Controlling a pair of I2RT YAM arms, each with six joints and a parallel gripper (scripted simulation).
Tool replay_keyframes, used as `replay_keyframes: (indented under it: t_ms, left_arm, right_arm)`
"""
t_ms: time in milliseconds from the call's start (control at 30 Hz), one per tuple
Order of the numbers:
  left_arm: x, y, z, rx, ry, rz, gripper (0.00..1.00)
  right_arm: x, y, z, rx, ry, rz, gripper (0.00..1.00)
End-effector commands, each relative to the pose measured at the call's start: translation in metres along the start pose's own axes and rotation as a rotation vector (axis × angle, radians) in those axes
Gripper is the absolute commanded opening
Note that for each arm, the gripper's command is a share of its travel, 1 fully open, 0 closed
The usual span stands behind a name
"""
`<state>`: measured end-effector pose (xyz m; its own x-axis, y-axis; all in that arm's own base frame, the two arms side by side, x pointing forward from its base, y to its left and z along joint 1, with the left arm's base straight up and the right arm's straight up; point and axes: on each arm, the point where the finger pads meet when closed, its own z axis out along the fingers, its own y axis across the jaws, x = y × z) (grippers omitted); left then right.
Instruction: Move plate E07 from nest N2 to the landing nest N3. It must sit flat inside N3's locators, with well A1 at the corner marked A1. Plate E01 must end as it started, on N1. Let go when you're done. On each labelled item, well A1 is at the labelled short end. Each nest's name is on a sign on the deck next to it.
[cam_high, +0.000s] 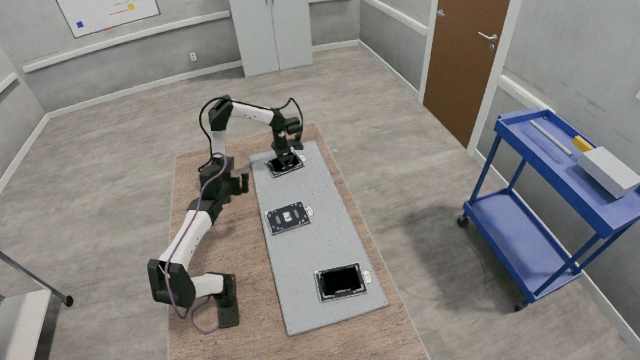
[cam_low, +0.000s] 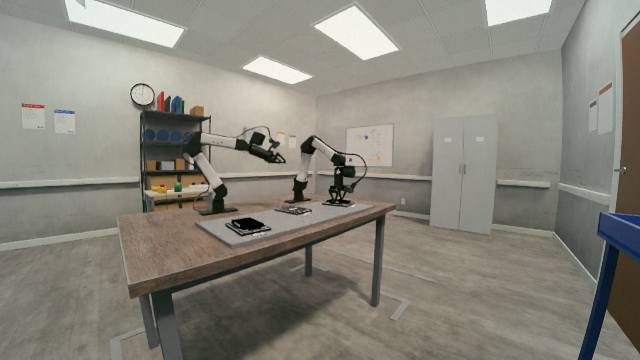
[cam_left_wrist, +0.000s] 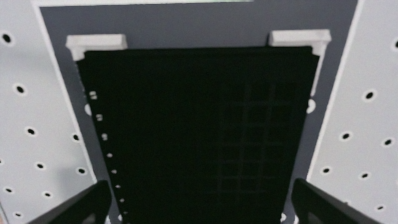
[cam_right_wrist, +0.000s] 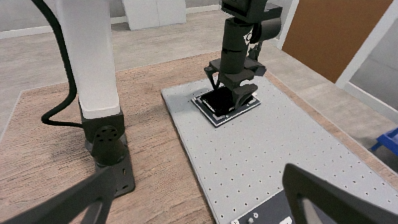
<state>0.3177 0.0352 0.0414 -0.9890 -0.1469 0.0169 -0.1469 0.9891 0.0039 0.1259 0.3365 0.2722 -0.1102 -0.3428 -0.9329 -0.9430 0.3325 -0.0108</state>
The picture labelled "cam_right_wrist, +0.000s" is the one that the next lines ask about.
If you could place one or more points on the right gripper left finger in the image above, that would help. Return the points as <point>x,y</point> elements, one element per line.
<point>96,191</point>

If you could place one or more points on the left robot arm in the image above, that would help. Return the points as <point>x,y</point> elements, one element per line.
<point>86,29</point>

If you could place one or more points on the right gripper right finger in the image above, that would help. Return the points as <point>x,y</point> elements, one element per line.
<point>301,187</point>

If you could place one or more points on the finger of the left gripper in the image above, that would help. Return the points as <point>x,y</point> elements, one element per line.
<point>209,71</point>
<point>236,99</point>

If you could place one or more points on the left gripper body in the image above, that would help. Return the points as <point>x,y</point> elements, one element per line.
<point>234,68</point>

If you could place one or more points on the black microplate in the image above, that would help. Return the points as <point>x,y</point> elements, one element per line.
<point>223,96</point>

